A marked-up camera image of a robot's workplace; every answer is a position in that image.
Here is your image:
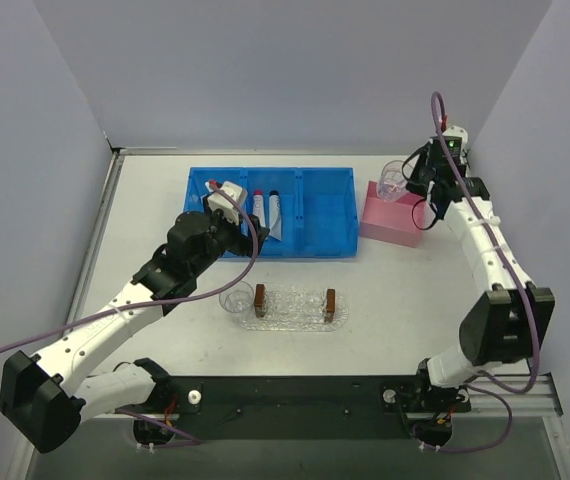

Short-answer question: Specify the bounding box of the red-capped toothpaste tube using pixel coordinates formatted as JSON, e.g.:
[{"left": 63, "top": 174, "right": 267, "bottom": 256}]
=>
[{"left": 252, "top": 190, "right": 267, "bottom": 227}]

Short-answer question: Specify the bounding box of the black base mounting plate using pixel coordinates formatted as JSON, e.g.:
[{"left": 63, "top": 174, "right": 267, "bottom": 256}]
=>
[{"left": 134, "top": 374, "right": 471, "bottom": 441}]

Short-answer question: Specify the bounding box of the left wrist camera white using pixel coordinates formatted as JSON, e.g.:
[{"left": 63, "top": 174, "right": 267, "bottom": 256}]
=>
[{"left": 202, "top": 181, "right": 247, "bottom": 226}]

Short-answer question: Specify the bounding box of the pink plastic box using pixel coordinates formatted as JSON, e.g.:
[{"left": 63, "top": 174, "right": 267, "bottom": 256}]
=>
[{"left": 359, "top": 181, "right": 425, "bottom": 248}]

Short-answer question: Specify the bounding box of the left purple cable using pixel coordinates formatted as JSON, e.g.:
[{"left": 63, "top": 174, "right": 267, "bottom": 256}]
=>
[{"left": 0, "top": 182, "right": 261, "bottom": 446}]

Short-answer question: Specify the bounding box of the clear textured oval tray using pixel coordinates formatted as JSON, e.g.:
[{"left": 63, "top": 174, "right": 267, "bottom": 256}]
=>
[{"left": 236, "top": 283, "right": 349, "bottom": 333}]

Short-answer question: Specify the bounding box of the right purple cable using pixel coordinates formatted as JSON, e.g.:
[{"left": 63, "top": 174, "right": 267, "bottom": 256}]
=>
[{"left": 412, "top": 92, "right": 544, "bottom": 454}]

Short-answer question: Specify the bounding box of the blue three-compartment bin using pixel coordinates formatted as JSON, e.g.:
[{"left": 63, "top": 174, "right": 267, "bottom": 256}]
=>
[{"left": 184, "top": 166, "right": 359, "bottom": 258}]

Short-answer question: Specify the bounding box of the aluminium rail frame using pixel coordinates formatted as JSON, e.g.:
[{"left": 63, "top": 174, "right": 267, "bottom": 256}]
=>
[{"left": 469, "top": 374, "right": 564, "bottom": 417}]

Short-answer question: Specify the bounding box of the clear holder with brown ends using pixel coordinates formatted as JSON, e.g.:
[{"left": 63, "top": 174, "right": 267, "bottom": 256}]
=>
[{"left": 253, "top": 283, "right": 337, "bottom": 324}]

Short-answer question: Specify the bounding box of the purple cable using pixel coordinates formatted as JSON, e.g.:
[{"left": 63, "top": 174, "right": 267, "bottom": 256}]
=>
[
  {"left": 0, "top": 182, "right": 261, "bottom": 446},
  {"left": 412, "top": 92, "right": 544, "bottom": 454}
]

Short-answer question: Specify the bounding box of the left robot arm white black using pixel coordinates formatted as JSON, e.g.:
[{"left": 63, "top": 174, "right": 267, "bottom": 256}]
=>
[{"left": 0, "top": 210, "right": 269, "bottom": 453}]

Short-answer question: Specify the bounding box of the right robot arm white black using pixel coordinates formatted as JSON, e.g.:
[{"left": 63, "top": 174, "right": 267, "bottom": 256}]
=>
[{"left": 407, "top": 136, "right": 555, "bottom": 393}]

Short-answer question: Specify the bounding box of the clear plastic cup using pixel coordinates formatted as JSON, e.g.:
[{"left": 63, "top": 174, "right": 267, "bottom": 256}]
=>
[
  {"left": 219, "top": 281, "right": 255, "bottom": 321},
  {"left": 376, "top": 160, "right": 406, "bottom": 202}
]

